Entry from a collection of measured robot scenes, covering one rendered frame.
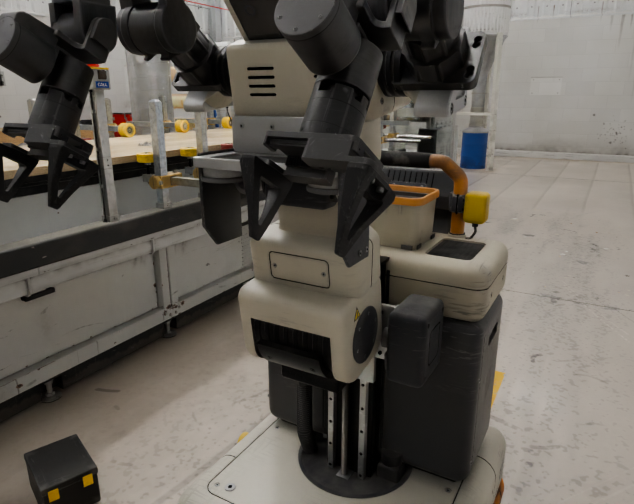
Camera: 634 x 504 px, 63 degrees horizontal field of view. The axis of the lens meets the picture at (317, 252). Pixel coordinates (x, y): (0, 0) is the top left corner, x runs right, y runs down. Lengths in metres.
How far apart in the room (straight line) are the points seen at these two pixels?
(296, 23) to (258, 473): 1.07
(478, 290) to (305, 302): 0.37
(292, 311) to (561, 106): 9.92
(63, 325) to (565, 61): 9.61
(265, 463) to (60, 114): 0.92
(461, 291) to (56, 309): 1.61
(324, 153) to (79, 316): 1.93
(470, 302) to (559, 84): 9.66
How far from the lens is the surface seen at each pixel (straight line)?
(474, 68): 0.77
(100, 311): 2.36
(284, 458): 1.37
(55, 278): 1.92
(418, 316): 0.96
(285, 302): 0.90
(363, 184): 0.44
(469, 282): 1.07
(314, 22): 0.45
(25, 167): 0.84
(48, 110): 0.78
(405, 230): 1.13
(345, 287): 0.87
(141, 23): 0.91
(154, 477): 1.82
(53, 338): 2.26
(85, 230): 1.90
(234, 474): 1.34
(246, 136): 0.88
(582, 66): 10.63
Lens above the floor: 1.13
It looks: 17 degrees down
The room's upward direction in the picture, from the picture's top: straight up
